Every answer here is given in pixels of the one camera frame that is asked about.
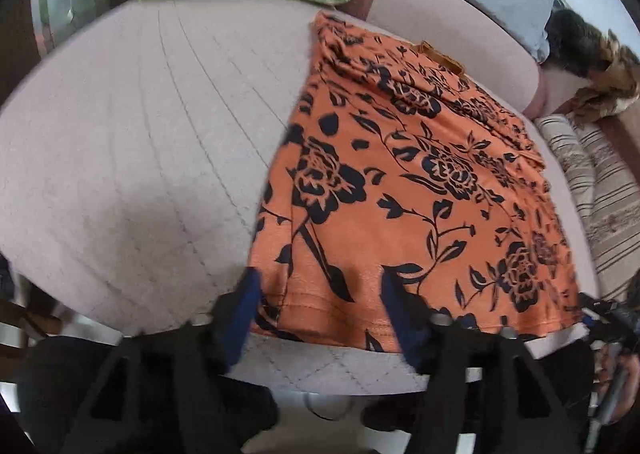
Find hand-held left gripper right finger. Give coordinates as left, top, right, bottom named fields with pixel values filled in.
left=381, top=270, right=582, bottom=454

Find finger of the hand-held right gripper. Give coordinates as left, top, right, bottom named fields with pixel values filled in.
left=579, top=292, right=621, bottom=329

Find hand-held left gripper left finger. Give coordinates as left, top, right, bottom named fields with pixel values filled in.
left=60, top=268, right=263, bottom=454

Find orange black floral garment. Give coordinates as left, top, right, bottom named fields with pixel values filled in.
left=248, top=10, right=583, bottom=354

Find person's right hand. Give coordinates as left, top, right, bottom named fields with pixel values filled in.
left=596, top=344, right=624, bottom=387

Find beige striped cushion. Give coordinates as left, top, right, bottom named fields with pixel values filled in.
left=532, top=114, right=640, bottom=305

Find person's black pants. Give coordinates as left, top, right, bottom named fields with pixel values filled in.
left=15, top=319, right=596, bottom=454

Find white quilted mattress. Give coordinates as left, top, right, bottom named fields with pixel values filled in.
left=0, top=0, right=640, bottom=395

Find brown patterned cloth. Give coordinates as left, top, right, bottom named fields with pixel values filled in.
left=570, top=31, right=640, bottom=125

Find dark furry cloth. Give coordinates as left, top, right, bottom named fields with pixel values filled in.
left=542, top=8, right=613, bottom=79

